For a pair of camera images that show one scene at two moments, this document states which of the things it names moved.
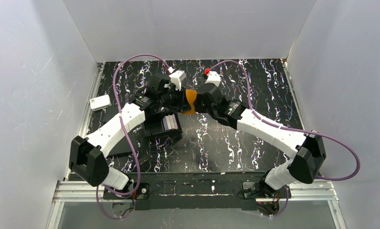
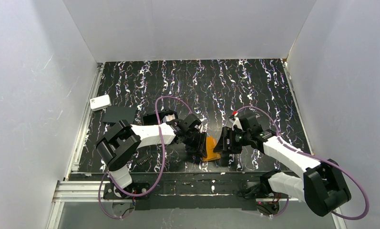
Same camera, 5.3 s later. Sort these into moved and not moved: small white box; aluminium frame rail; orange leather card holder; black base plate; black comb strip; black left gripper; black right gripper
Moved: black left gripper; black right gripper; orange leather card holder
Not moved: small white box; aluminium frame rail; black comb strip; black base plate
